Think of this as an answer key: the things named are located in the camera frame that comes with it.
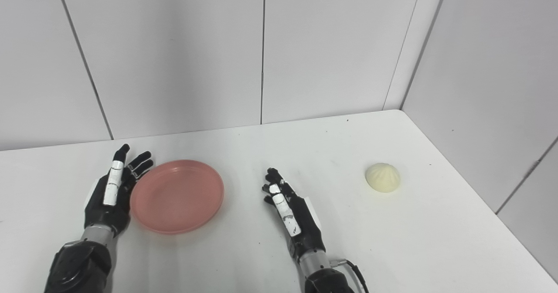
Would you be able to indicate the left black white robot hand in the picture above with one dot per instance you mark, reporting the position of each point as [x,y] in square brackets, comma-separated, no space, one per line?
[109,197]

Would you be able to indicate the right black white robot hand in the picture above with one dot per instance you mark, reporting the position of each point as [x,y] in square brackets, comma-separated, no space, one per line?
[294,219]

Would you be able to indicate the pink round plate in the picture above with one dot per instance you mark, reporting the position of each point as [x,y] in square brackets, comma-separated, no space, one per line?
[178,196]

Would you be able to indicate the white steamed bun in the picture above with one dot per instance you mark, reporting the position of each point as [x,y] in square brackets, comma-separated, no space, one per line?
[382,177]

